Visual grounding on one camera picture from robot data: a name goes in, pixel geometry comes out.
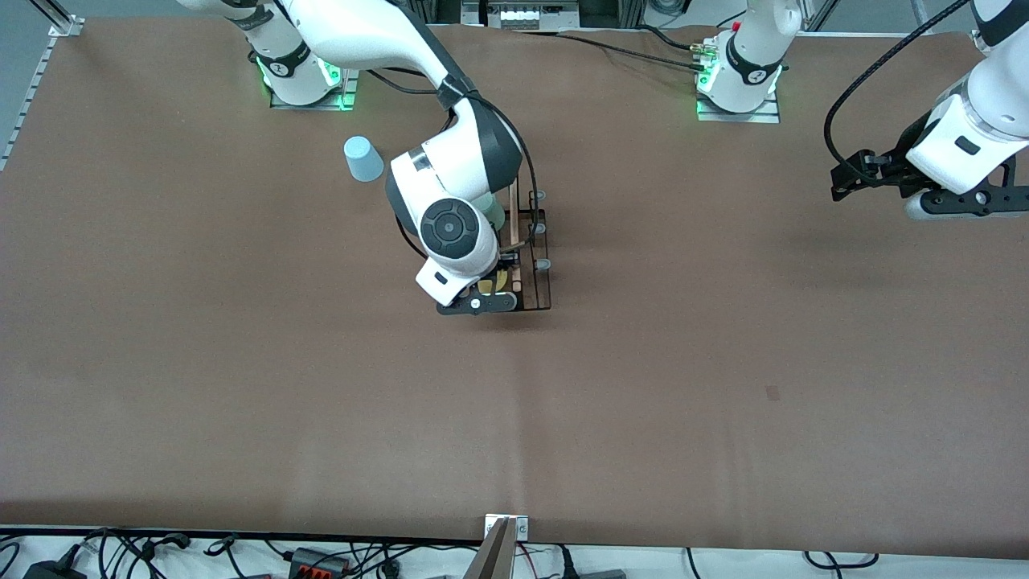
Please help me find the black wire cup holder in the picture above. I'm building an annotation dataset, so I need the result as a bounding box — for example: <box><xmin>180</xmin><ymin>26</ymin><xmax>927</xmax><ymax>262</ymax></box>
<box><xmin>482</xmin><ymin>181</ymin><xmax>554</xmax><ymax>313</ymax></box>

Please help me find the light blue plastic cup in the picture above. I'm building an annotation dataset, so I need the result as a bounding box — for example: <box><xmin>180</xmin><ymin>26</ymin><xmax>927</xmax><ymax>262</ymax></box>
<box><xmin>343</xmin><ymin>135</ymin><xmax>385</xmax><ymax>183</ymax></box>

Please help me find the aluminium arm base plate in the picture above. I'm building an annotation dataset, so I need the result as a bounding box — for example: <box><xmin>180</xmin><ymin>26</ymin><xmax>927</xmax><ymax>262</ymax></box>
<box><xmin>269</xmin><ymin>68</ymin><xmax>359</xmax><ymax>112</ymax></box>
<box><xmin>696</xmin><ymin>87</ymin><xmax>782</xmax><ymax>124</ymax></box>

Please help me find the dark equipment frame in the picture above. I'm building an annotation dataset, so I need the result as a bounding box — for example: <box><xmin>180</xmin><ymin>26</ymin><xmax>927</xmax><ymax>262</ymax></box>
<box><xmin>406</xmin><ymin>0</ymin><xmax>646</xmax><ymax>31</ymax></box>

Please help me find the small grey metal bracket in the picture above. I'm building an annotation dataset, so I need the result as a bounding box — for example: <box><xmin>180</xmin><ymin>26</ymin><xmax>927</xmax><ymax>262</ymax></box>
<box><xmin>484</xmin><ymin>514</ymin><xmax>530</xmax><ymax>541</ymax></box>

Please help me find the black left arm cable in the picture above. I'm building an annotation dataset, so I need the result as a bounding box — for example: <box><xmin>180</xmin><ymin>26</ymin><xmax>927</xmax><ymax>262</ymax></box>
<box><xmin>825</xmin><ymin>0</ymin><xmax>978</xmax><ymax>179</ymax></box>

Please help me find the perforated aluminium rail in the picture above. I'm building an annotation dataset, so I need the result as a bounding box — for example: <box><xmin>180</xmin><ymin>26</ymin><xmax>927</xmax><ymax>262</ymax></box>
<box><xmin>0</xmin><ymin>36</ymin><xmax>59</xmax><ymax>171</ymax></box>

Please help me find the thin black cable loop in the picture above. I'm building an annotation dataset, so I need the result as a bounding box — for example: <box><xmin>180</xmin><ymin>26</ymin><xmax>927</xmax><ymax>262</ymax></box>
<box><xmin>804</xmin><ymin>550</ymin><xmax>879</xmax><ymax>569</ymax></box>

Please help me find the black base power cable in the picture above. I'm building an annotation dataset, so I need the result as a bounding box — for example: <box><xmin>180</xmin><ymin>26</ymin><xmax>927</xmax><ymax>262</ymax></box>
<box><xmin>514</xmin><ymin>27</ymin><xmax>716</xmax><ymax>75</ymax></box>

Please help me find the large table cover sheet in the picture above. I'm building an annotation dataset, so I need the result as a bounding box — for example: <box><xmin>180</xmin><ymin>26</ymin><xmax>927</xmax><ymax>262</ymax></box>
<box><xmin>0</xmin><ymin>18</ymin><xmax>1029</xmax><ymax>557</ymax></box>

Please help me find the orange lever connector block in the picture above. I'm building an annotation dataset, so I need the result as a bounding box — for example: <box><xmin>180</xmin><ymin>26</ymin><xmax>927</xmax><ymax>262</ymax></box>
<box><xmin>289</xmin><ymin>548</ymin><xmax>352</xmax><ymax>577</ymax></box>

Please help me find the white power strip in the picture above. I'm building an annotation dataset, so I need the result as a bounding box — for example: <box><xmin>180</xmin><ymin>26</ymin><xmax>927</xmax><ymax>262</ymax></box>
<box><xmin>481</xmin><ymin>0</ymin><xmax>581</xmax><ymax>31</ymax></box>

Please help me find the brown slanted post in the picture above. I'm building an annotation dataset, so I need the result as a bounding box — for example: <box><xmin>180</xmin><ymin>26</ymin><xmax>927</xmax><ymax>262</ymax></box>
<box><xmin>464</xmin><ymin>517</ymin><xmax>518</xmax><ymax>579</ymax></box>

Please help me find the black power adapter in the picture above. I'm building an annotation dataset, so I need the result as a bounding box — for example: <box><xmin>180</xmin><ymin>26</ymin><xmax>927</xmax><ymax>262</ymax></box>
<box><xmin>23</xmin><ymin>559</ymin><xmax>88</xmax><ymax>579</ymax></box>

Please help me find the black plug with cable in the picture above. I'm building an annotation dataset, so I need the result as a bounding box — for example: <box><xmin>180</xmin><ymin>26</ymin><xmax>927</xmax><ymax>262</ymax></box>
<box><xmin>555</xmin><ymin>545</ymin><xmax>628</xmax><ymax>579</ymax></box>

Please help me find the black tangled cable bundle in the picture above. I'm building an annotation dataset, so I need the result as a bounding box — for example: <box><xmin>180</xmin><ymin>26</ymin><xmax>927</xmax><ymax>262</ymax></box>
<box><xmin>80</xmin><ymin>527</ymin><xmax>194</xmax><ymax>579</ymax></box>

